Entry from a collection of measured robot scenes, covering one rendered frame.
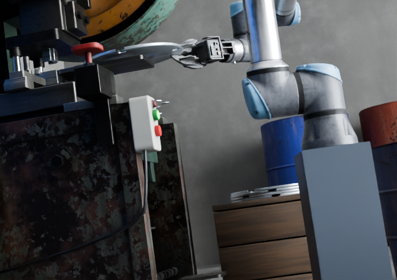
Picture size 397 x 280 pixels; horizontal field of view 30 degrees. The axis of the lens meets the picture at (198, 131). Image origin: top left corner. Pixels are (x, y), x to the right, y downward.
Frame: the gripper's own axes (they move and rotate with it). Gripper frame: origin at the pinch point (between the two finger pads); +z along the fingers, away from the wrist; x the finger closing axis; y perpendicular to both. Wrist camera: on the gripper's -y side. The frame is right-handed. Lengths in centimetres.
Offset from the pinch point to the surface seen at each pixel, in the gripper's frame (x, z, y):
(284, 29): -58, -270, -181
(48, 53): -6.5, 29.8, -18.9
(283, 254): 65, -22, 7
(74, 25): -12.1, 25.4, -9.8
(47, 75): 0.7, 33.9, -15.1
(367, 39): -37, -304, -136
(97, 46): 2.1, 41.0, 20.9
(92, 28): -19.4, -1.0, -38.5
